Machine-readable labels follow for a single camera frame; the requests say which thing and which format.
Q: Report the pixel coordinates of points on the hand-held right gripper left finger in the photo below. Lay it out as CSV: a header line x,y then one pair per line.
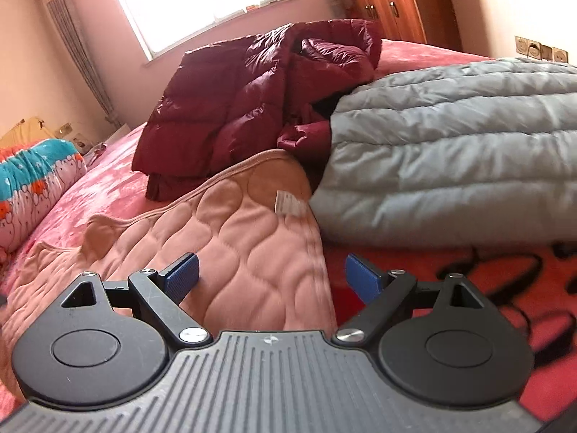
x,y
182,273

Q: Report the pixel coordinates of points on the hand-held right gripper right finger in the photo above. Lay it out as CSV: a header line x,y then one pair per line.
x,y
360,275

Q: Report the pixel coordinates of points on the pink quilted fleece jacket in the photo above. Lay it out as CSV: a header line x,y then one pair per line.
x,y
243,234

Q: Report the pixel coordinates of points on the grey down jacket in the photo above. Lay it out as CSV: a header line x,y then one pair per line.
x,y
441,153

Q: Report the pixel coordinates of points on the teal and pink printed pillow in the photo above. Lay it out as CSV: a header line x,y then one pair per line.
x,y
36,180

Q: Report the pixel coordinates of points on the maroon down jacket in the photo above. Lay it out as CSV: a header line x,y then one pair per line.
x,y
234,99

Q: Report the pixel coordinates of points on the checked curtain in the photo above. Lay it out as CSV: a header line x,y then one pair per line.
x,y
79,49

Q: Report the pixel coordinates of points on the wooden cabinet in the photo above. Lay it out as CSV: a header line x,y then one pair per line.
x,y
396,9

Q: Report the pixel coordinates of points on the window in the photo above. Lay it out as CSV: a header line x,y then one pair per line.
x,y
194,0

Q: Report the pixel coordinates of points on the wall socket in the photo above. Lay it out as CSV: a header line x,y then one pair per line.
x,y
72,133
528,47
560,55

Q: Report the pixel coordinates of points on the dark wall switch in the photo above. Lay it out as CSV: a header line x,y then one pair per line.
x,y
546,53

